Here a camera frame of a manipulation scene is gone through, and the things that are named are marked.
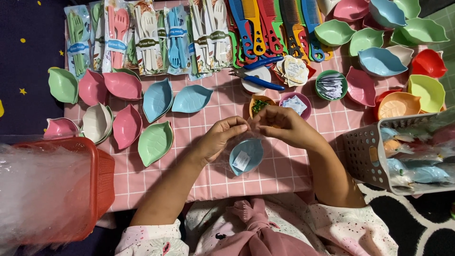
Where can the person's left hand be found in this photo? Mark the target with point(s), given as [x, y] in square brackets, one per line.
[217, 138]

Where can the person's right hand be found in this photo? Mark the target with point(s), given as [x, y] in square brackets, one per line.
[288, 128]

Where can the clear plastic bag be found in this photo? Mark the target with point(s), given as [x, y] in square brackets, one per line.
[222, 161]

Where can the pile of white sachets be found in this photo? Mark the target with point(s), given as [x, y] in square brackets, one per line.
[294, 105]
[331, 86]

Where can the small pink bowl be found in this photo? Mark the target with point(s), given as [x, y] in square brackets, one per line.
[305, 106]

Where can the white paper sachet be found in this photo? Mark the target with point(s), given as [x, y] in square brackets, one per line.
[241, 161]

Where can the bunch of green twist ties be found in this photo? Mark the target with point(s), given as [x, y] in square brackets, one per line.
[260, 106]

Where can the blue leaf dish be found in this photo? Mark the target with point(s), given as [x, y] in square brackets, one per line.
[380, 62]
[253, 151]
[192, 99]
[385, 12]
[157, 100]

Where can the small orange bowl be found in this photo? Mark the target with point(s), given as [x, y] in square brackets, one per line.
[254, 100]

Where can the small green bowl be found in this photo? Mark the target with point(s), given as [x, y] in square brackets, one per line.
[320, 94]

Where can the white tape roll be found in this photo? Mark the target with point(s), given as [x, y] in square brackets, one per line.
[254, 87]

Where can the pink checked tablecloth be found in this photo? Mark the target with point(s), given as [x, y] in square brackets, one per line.
[213, 192]

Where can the pile of heart paper tags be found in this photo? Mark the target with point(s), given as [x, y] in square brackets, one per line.
[294, 70]

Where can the small red bowl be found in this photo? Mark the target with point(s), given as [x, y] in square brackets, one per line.
[312, 72]

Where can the green leaf dish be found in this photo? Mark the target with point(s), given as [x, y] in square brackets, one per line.
[366, 41]
[129, 71]
[408, 7]
[334, 32]
[155, 143]
[63, 85]
[423, 32]

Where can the white plastic basket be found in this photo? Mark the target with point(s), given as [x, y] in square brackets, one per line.
[359, 153]

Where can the pink leaf dish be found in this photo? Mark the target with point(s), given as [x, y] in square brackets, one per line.
[360, 86]
[122, 86]
[60, 127]
[91, 89]
[371, 23]
[350, 9]
[127, 126]

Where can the red leaf dish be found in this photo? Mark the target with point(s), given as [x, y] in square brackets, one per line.
[382, 95]
[428, 64]

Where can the row of coloured plastic combs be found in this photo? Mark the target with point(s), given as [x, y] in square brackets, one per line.
[270, 28]

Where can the person's pink scarf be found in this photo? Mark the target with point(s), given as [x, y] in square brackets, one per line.
[259, 234]

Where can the orange leaf dish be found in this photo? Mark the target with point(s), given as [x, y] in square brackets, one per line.
[398, 105]

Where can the person's white patterned top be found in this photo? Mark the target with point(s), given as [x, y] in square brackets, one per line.
[348, 231]

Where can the red plastic basket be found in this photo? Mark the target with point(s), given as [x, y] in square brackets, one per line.
[103, 177]

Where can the row of packaged cutlery sets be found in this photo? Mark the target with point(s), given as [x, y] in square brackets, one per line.
[149, 39]

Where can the cream leaf dish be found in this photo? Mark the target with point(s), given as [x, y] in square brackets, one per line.
[94, 122]
[403, 53]
[327, 5]

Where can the heap of wrapped leaf dishes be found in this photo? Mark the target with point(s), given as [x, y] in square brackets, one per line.
[423, 170]

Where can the lime leaf dish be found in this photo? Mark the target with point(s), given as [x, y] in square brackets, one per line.
[426, 92]

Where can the black and white rug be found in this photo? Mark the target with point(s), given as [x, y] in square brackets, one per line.
[408, 220]

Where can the heap of clear plastic bags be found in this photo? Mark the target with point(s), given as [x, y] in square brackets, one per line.
[42, 192]

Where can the dark blue star mat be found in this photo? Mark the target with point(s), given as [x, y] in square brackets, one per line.
[28, 53]

